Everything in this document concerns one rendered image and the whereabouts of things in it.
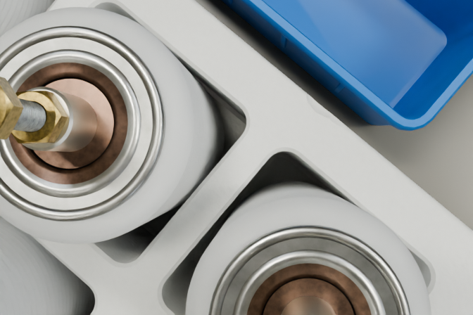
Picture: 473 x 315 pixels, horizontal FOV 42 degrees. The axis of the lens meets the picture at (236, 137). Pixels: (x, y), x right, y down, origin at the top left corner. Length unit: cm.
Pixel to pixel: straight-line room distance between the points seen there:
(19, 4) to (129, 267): 14
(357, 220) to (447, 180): 27
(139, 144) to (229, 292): 7
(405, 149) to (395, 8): 11
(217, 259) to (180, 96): 6
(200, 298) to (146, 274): 8
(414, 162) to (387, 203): 19
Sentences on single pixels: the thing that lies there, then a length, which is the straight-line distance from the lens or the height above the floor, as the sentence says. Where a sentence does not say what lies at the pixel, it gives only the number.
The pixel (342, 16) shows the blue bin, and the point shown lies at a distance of 50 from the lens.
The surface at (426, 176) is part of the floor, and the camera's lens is 50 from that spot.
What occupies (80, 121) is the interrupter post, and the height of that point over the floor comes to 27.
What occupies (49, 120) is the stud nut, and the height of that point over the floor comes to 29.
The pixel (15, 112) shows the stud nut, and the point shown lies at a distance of 18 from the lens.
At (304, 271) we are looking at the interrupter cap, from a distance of 24.
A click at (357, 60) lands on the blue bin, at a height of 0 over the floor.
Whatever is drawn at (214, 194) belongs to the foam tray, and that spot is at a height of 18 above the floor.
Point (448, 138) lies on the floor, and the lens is 51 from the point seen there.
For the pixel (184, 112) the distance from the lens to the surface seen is 24.
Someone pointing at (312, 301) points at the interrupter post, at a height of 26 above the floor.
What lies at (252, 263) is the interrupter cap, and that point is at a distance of 24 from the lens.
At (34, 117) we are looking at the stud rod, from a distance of 20.
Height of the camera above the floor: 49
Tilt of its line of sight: 86 degrees down
